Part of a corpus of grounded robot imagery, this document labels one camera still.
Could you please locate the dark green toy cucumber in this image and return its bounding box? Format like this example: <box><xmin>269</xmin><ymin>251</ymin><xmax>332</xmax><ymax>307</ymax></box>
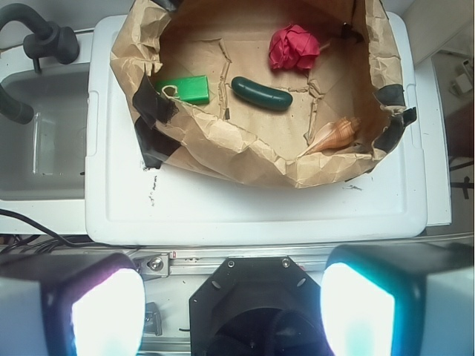
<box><xmin>231</xmin><ymin>76</ymin><xmax>293</xmax><ymax>111</ymax></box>

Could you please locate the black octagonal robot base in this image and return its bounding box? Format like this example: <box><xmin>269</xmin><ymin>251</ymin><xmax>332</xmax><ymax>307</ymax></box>
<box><xmin>189</xmin><ymin>257</ymin><xmax>330</xmax><ymax>355</ymax></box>

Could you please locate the green rectangular block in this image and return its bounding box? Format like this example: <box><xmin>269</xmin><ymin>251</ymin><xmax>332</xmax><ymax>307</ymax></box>
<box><xmin>155</xmin><ymin>76</ymin><xmax>210</xmax><ymax>105</ymax></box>

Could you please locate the grey sink basin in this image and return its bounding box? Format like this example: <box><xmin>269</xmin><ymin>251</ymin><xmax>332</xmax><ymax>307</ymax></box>
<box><xmin>1</xmin><ymin>64</ymin><xmax>89</xmax><ymax>201</ymax></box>

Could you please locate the white plastic bin lid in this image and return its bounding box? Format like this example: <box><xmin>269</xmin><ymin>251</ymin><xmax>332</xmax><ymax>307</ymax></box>
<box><xmin>85</xmin><ymin>16</ymin><xmax>428</xmax><ymax>246</ymax></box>

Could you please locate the crumpled brown paper bag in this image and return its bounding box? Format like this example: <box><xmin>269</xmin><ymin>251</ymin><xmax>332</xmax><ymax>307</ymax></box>
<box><xmin>111</xmin><ymin>1</ymin><xmax>416</xmax><ymax>188</ymax></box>

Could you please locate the black sink faucet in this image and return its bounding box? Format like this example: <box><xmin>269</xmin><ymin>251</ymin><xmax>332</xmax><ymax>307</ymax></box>
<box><xmin>1</xmin><ymin>3</ymin><xmax>80</xmax><ymax>73</ymax></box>

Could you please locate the aluminium extrusion rail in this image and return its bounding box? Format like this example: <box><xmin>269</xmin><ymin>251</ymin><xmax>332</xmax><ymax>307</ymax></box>
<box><xmin>128</xmin><ymin>245</ymin><xmax>333</xmax><ymax>278</ymax></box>

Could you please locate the black drain hose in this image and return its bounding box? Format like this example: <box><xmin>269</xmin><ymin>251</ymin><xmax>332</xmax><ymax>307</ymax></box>
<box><xmin>0</xmin><ymin>82</ymin><xmax>35</xmax><ymax>125</ymax></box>

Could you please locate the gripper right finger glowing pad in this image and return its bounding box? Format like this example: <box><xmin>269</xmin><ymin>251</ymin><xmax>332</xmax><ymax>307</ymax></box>
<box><xmin>320</xmin><ymin>243</ymin><xmax>474</xmax><ymax>355</ymax></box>

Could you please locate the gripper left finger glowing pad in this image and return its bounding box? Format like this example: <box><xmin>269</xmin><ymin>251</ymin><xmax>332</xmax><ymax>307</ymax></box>
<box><xmin>1</xmin><ymin>253</ymin><xmax>145</xmax><ymax>355</ymax></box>

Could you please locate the orange spiral sea shell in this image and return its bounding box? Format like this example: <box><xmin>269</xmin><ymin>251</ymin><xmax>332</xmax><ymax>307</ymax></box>
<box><xmin>304</xmin><ymin>117</ymin><xmax>361</xmax><ymax>155</ymax></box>

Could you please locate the crumpled red paper ball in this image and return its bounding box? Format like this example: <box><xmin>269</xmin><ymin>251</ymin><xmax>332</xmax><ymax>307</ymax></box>
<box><xmin>268</xmin><ymin>24</ymin><xmax>321</xmax><ymax>70</ymax></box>

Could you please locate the black cable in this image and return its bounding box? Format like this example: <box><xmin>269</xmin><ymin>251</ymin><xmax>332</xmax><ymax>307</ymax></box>
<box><xmin>0</xmin><ymin>208</ymin><xmax>97</xmax><ymax>254</ymax></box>

